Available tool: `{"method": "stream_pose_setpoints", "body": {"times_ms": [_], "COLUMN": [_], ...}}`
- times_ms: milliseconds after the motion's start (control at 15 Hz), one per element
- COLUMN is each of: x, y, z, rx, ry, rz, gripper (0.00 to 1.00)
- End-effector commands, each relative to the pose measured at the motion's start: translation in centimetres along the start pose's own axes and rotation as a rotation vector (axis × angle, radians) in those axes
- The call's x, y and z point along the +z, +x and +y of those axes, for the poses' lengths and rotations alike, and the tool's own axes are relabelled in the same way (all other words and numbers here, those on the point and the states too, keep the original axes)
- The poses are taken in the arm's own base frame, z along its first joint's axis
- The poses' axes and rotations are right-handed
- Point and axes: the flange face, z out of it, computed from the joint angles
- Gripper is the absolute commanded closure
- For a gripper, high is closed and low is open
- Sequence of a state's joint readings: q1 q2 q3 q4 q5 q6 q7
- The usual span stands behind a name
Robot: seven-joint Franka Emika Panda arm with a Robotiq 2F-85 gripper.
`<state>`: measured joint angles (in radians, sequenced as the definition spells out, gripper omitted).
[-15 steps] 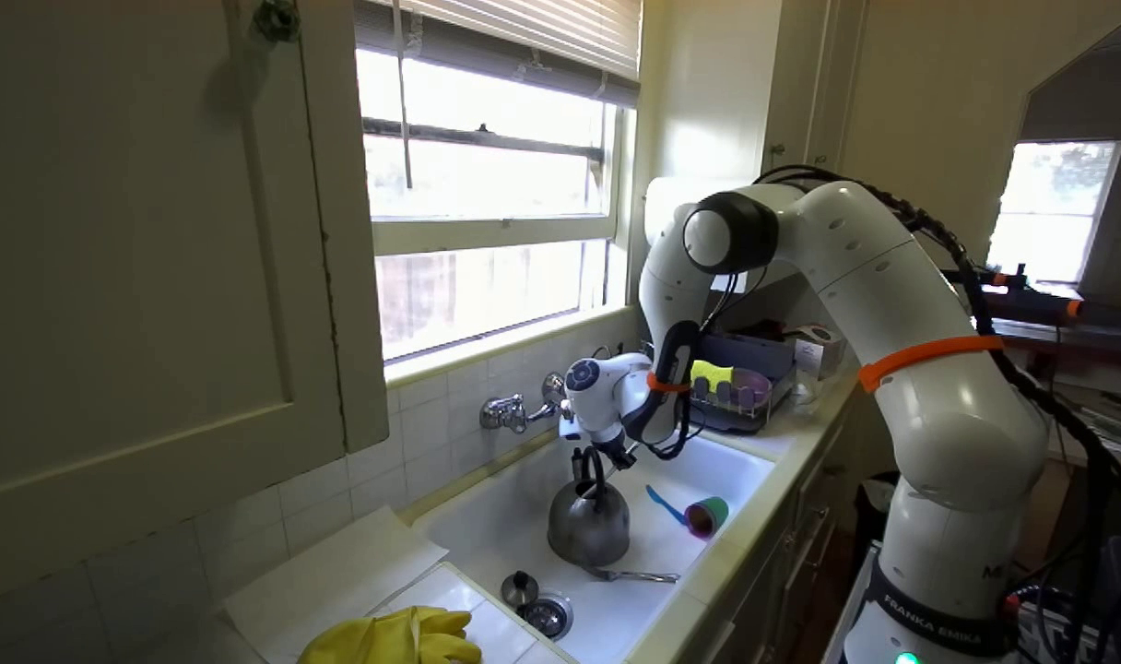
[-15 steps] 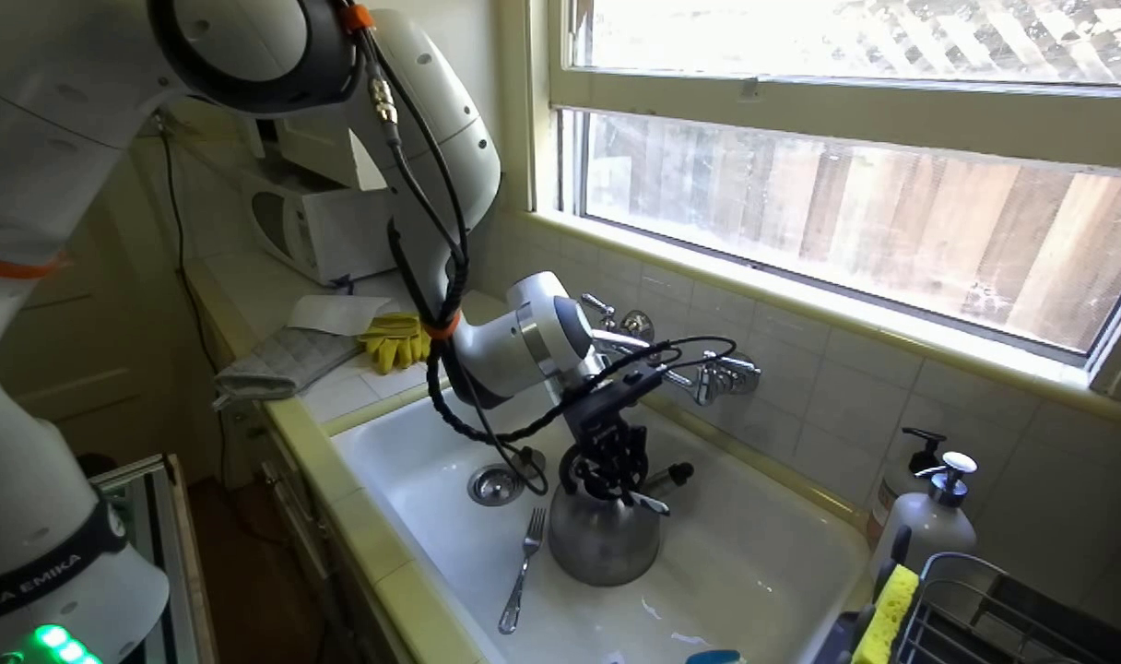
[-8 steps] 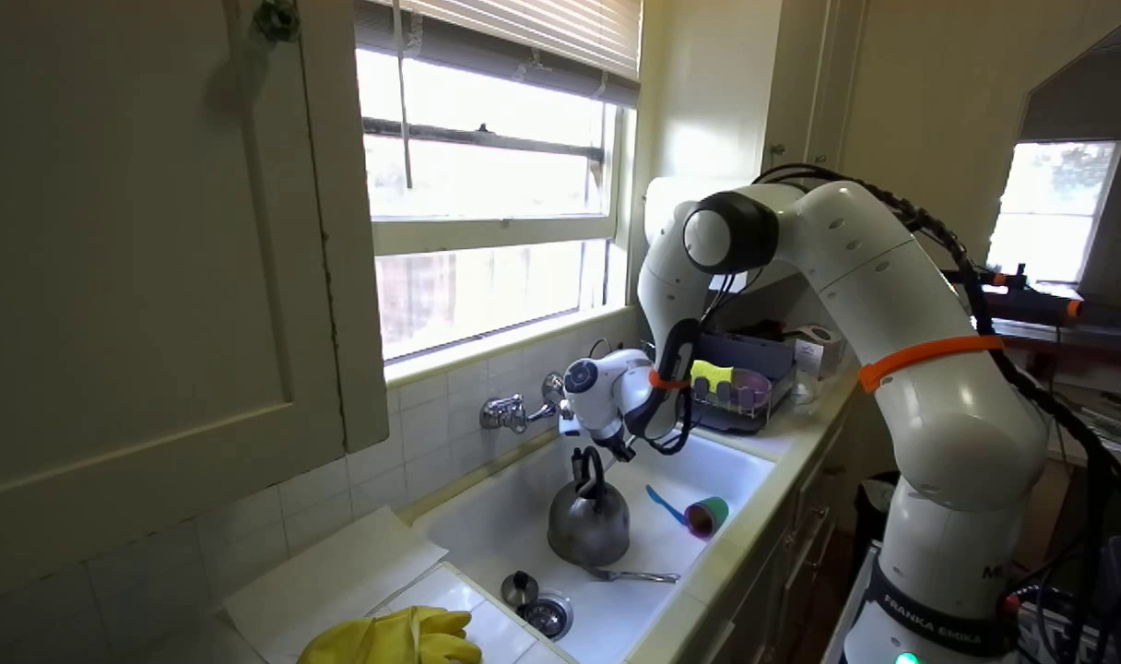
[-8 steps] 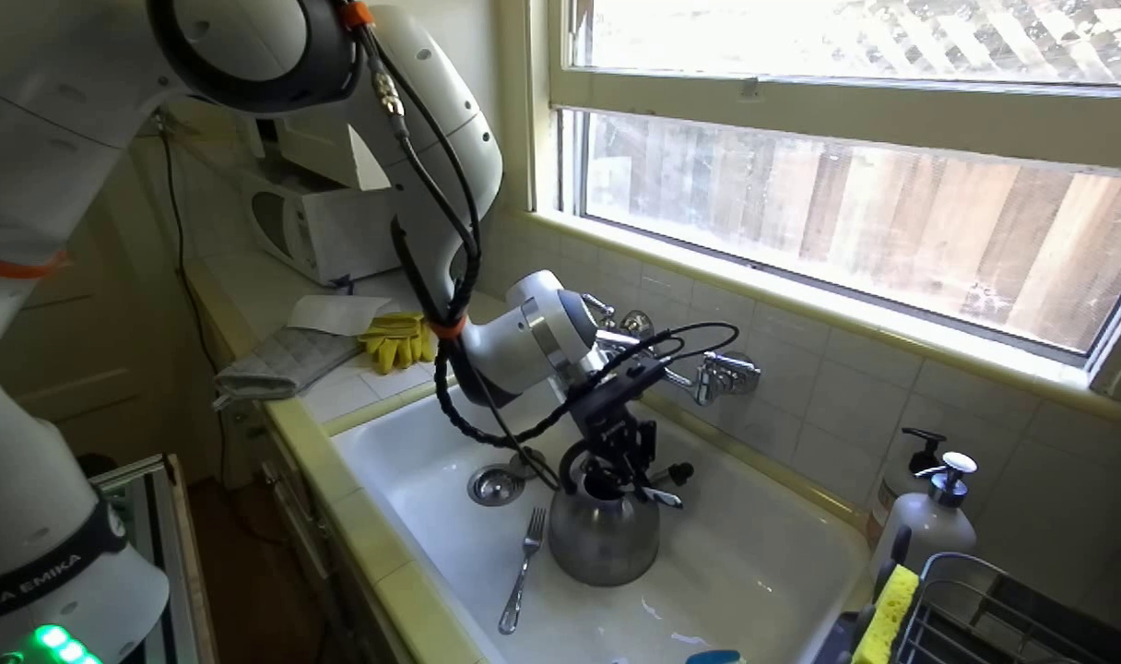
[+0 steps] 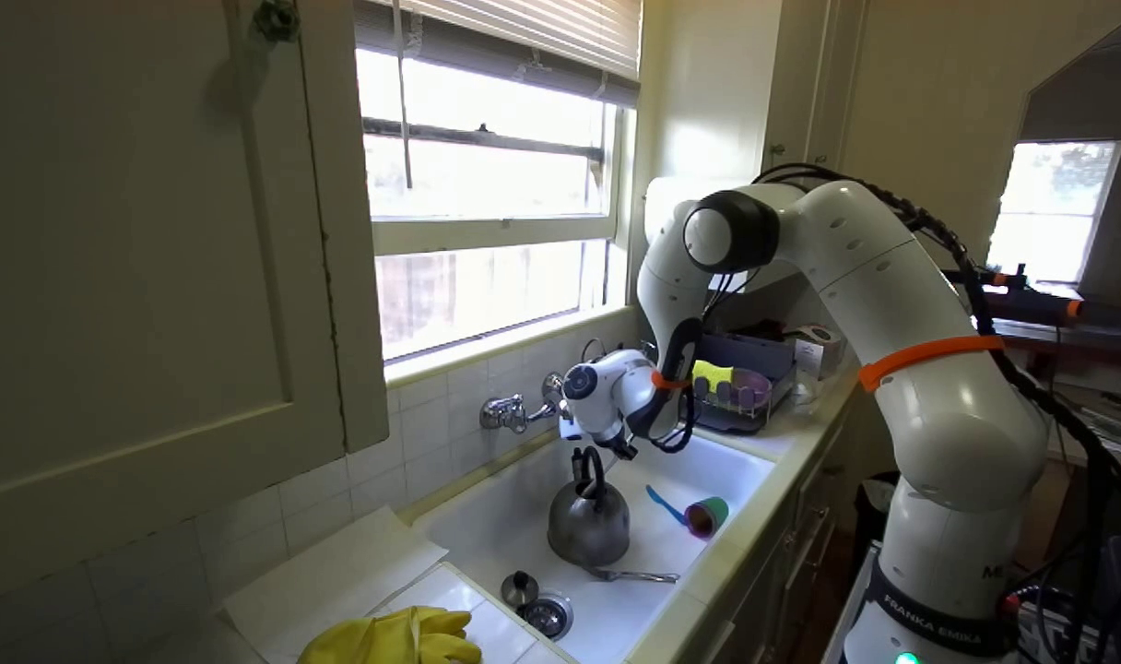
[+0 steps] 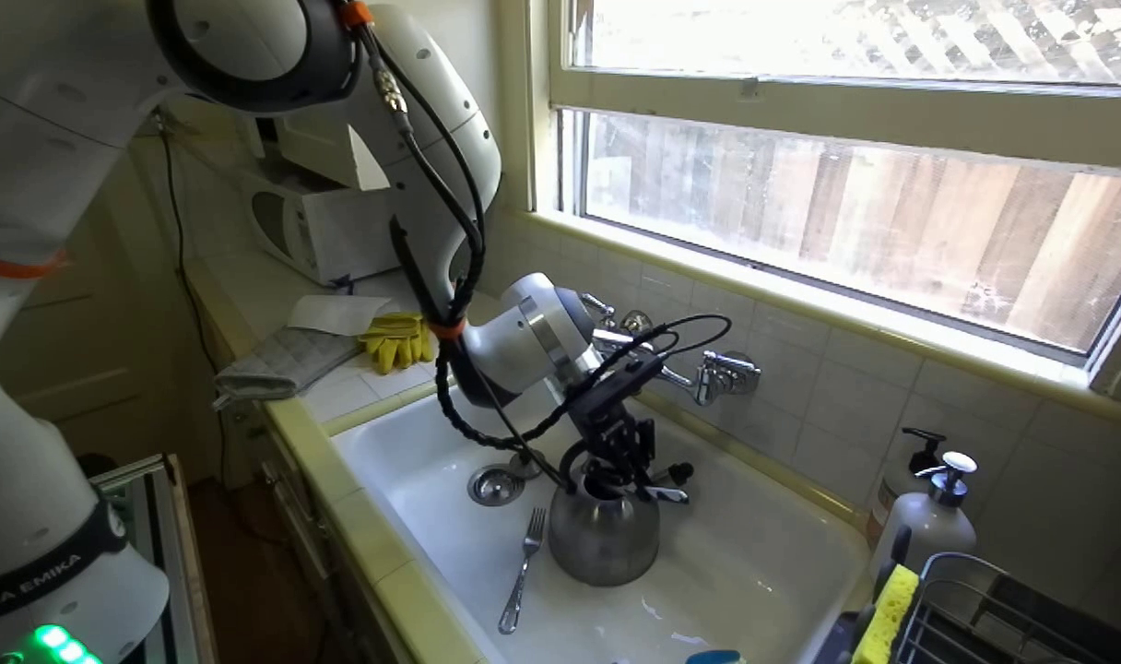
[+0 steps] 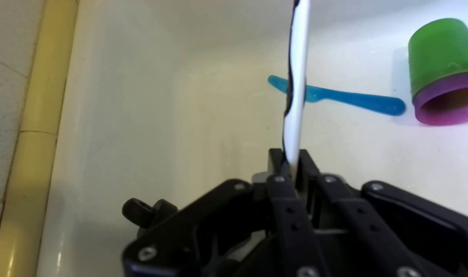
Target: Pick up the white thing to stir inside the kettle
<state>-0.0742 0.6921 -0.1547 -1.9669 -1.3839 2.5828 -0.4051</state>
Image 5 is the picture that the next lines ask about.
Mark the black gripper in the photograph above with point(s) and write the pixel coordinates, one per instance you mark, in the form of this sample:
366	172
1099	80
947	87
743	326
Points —
617	444

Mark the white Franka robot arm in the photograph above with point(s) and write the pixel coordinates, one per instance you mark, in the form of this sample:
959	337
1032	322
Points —
954	418

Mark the stainless steel kettle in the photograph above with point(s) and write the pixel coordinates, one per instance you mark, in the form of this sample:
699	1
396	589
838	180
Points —
587	530

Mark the blue plastic utensil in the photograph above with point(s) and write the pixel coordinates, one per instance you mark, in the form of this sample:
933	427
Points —
665	502

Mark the white ceramic sink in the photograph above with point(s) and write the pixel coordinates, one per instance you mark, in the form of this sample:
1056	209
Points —
499	530

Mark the metal fork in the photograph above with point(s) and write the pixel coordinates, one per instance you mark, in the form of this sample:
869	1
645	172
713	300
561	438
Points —
635	572

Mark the green and purple cup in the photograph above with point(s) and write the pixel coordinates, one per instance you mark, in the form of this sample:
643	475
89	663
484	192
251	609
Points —
710	517

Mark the metal sink stopper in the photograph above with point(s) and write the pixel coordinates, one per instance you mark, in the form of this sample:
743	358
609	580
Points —
517	589

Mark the round sink drain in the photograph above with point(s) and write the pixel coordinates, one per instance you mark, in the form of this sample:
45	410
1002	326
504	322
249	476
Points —
548	619

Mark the purple bowl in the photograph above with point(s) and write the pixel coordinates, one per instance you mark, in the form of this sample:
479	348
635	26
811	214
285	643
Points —
753	391

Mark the dark dish rack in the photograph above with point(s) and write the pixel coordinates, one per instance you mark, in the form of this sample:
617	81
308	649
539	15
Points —
764	391

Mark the cream lower cabinet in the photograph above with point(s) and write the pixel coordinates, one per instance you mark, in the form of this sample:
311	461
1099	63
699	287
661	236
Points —
805	541

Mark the cream cabinet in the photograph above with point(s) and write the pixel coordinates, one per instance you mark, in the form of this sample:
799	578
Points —
805	541
141	269

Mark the small white container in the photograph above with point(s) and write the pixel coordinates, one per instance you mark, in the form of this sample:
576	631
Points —
811	355

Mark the large kitchen window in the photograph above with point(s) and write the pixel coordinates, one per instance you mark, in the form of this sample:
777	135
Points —
487	187

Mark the cream window blind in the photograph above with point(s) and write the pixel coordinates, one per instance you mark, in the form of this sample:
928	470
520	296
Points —
526	32

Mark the cream upper cabinet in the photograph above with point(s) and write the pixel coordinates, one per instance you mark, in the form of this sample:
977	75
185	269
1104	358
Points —
141	269

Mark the small bright window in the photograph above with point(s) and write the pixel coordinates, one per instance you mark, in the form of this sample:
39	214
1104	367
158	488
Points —
1052	209

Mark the chrome wall faucet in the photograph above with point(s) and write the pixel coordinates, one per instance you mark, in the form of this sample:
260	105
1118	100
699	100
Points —
509	410

